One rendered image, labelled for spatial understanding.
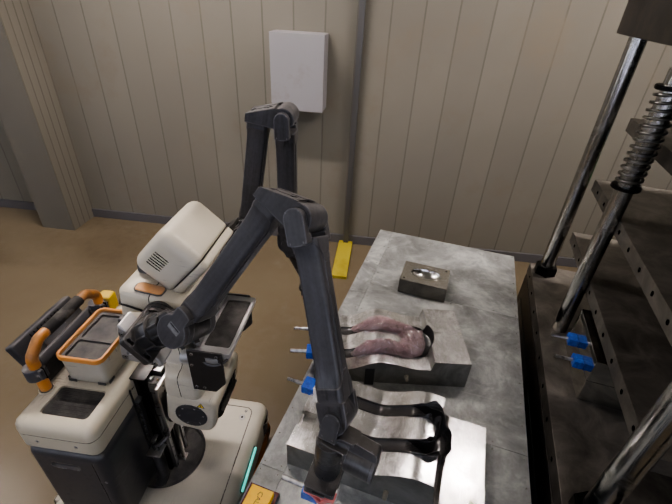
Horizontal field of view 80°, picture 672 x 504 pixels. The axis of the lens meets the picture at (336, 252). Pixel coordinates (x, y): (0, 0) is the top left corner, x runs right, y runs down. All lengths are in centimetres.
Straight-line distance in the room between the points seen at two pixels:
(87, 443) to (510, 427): 124
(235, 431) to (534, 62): 287
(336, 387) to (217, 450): 117
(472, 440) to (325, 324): 66
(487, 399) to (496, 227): 235
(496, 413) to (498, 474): 20
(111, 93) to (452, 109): 265
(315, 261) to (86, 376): 97
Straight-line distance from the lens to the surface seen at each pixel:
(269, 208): 75
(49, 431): 148
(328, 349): 76
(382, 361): 133
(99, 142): 406
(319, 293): 74
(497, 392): 149
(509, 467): 134
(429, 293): 175
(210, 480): 184
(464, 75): 317
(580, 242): 199
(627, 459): 115
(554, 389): 161
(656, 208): 183
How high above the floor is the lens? 187
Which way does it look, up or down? 33 degrees down
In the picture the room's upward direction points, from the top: 3 degrees clockwise
